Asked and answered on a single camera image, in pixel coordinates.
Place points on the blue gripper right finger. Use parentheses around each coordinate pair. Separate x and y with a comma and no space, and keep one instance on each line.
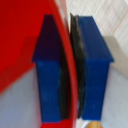
(95,73)

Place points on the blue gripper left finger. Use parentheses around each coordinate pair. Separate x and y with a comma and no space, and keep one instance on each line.
(48,83)

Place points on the red plastic cup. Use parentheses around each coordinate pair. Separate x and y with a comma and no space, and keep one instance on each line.
(23,36)

